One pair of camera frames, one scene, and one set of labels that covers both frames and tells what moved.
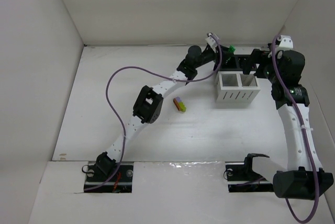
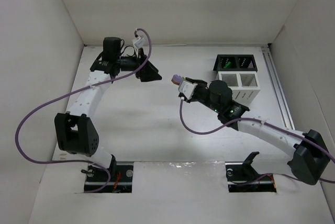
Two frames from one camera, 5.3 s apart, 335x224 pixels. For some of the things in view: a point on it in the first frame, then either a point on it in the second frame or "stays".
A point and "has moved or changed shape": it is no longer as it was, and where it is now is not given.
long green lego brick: [232, 48] → [228, 65]
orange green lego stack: [179, 104] has moved or changed shape
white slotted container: [235, 87] stays
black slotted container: [238, 63] stays
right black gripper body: [252, 60] → [197, 92]
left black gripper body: [218, 58] → [142, 67]
